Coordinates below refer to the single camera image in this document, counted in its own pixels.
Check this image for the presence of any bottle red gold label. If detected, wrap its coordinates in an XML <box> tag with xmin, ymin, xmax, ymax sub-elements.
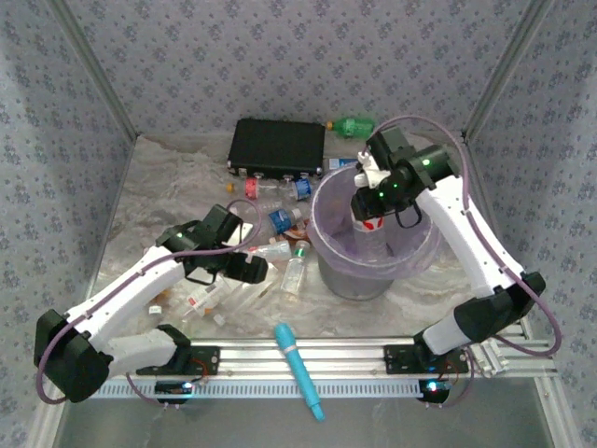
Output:
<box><xmin>181</xmin><ymin>278</ymin><xmax>237</xmax><ymax>319</ymax></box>

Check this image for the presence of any clear bottle red label orange cap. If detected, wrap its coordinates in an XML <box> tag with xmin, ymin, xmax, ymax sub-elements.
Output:
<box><xmin>226</xmin><ymin>176</ymin><xmax>294</xmax><ymax>202</ymax></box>

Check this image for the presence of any large clear bottle white cap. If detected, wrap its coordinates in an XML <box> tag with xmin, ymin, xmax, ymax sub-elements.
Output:
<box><xmin>212</xmin><ymin>273</ymin><xmax>281</xmax><ymax>327</ymax></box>

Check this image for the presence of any clear bottle blue Pocari label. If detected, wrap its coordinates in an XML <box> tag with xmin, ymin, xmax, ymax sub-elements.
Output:
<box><xmin>254</xmin><ymin>207</ymin><xmax>304</xmax><ymax>244</ymax></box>

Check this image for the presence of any green plastic bottle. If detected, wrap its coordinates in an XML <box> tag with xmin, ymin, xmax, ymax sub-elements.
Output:
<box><xmin>326</xmin><ymin>116</ymin><xmax>377</xmax><ymax>140</ymax></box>

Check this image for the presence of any clear bottle red white label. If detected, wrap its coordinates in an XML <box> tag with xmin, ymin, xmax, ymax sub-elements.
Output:
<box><xmin>353</xmin><ymin>215</ymin><xmax>389</xmax><ymax>265</ymax></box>

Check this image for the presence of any clear bottle green cap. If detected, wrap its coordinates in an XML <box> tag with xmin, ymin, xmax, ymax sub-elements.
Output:
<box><xmin>279</xmin><ymin>239</ymin><xmax>312</xmax><ymax>296</ymax></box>

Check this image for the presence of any grey bin with purple liner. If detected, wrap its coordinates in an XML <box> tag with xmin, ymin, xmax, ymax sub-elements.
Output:
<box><xmin>307</xmin><ymin>165</ymin><xmax>443</xmax><ymax>281</ymax></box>

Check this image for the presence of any round metal bin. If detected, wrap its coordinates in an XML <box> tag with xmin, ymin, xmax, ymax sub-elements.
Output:
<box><xmin>318</xmin><ymin>260</ymin><xmax>397</xmax><ymax>302</ymax></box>

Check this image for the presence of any black hard case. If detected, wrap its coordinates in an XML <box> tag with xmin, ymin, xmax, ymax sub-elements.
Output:
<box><xmin>227</xmin><ymin>118</ymin><xmax>326</xmax><ymax>181</ymax></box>

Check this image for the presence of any small circuit board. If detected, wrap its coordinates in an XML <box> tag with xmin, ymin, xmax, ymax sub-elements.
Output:
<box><xmin>418</xmin><ymin>378</ymin><xmax>451</xmax><ymax>403</ymax></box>
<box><xmin>155</xmin><ymin>380</ymin><xmax>195</xmax><ymax>405</ymax></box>

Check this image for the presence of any teal marker pen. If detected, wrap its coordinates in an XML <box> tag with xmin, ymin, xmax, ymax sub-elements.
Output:
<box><xmin>273</xmin><ymin>322</ymin><xmax>326</xmax><ymax>423</ymax></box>

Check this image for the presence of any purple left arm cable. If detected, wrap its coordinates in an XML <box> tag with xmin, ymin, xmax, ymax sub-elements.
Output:
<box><xmin>35</xmin><ymin>199</ymin><xmax>263</xmax><ymax>407</ymax></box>

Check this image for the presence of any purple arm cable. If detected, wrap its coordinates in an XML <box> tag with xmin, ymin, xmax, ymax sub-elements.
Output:
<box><xmin>375</xmin><ymin>115</ymin><xmax>563</xmax><ymax>410</ymax></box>
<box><xmin>35</xmin><ymin>199</ymin><xmax>263</xmax><ymax>407</ymax></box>

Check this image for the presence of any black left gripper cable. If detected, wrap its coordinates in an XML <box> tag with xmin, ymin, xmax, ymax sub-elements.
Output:
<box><xmin>185</xmin><ymin>268</ymin><xmax>219</xmax><ymax>287</ymax></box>

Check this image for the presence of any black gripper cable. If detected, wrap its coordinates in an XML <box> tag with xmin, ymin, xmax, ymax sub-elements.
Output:
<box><xmin>395</xmin><ymin>204</ymin><xmax>423</xmax><ymax>231</ymax></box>
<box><xmin>185</xmin><ymin>268</ymin><xmax>219</xmax><ymax>287</ymax></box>

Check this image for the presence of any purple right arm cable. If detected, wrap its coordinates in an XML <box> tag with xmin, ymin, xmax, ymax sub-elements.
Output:
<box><xmin>375</xmin><ymin>115</ymin><xmax>563</xmax><ymax>410</ymax></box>

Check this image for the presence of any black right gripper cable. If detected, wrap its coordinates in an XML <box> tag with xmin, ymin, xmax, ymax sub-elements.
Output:
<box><xmin>395</xmin><ymin>204</ymin><xmax>423</xmax><ymax>231</ymax></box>

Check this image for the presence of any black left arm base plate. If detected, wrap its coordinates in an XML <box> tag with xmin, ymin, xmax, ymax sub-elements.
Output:
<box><xmin>134</xmin><ymin>343</ymin><xmax>221</xmax><ymax>377</ymax></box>

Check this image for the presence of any aluminium frame post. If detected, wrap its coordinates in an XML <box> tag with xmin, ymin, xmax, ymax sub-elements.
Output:
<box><xmin>46</xmin><ymin>0</ymin><xmax>140</xmax><ymax>141</ymax></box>
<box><xmin>460</xmin><ymin>0</ymin><xmax>556</xmax><ymax>141</ymax></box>

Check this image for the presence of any slotted grey cable duct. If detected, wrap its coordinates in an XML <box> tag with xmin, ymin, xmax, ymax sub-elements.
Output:
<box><xmin>90</xmin><ymin>378</ymin><xmax>451</xmax><ymax>400</ymax></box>

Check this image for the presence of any aluminium extrusion rail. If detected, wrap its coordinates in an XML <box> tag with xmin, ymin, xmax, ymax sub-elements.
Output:
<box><xmin>104</xmin><ymin>336</ymin><xmax>560</xmax><ymax>378</ymax></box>

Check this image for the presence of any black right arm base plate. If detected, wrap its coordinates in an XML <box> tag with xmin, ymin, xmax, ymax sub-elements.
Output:
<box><xmin>382</xmin><ymin>343</ymin><xmax>470</xmax><ymax>375</ymax></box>

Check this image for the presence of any white plastic bracket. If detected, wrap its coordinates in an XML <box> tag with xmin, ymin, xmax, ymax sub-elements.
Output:
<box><xmin>468</xmin><ymin>338</ymin><xmax>509</xmax><ymax>378</ymax></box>

